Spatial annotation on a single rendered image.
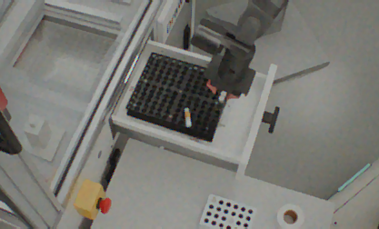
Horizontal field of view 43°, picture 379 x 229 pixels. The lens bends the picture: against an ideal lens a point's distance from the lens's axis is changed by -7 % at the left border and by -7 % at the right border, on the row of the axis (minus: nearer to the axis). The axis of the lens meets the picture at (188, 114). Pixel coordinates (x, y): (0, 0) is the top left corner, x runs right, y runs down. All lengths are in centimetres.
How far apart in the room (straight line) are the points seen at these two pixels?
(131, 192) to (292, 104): 121
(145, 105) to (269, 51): 125
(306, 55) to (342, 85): 23
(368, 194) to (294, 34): 96
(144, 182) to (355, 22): 174
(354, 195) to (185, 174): 81
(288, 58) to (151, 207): 134
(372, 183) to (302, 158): 41
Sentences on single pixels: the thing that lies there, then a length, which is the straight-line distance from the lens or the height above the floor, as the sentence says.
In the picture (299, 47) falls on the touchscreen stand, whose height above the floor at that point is 4.
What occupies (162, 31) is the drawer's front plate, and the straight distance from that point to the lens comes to 138.
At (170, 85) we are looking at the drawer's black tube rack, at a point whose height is 87.
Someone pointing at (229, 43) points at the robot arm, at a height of 117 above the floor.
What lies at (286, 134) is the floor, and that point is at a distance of 226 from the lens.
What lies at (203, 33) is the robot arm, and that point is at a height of 118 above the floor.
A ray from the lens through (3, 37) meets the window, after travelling 69.
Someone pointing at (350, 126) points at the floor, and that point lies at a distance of 236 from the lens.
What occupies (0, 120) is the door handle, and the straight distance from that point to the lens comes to 61.
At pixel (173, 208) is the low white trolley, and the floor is 76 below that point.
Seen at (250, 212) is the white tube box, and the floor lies 78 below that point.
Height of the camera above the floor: 198
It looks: 62 degrees down
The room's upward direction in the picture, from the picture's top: 3 degrees clockwise
